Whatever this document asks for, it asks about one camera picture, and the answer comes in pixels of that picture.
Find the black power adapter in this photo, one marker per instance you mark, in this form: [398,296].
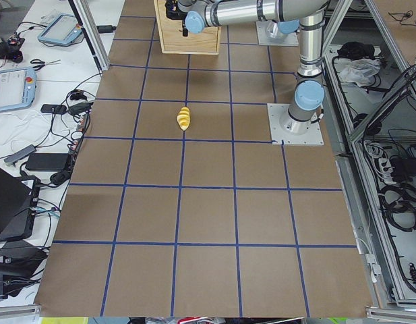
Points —
[53,109]

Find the teach pendant near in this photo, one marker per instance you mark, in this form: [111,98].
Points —
[17,88]

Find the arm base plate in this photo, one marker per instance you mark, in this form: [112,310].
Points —
[289,40]
[284,130]

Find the black scissors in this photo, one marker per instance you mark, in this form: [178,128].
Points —
[38,64]

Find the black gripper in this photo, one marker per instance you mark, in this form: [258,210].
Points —
[170,11]

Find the teach pendant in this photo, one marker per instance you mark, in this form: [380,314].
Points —
[17,88]
[63,31]

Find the toy bread roll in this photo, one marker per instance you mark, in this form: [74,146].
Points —
[184,118]

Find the wooden drawer cabinet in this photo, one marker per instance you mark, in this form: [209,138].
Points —
[173,41]

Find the teach pendant far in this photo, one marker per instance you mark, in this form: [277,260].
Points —
[63,31]

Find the aluminium frame post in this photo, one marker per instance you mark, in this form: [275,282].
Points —
[81,11]

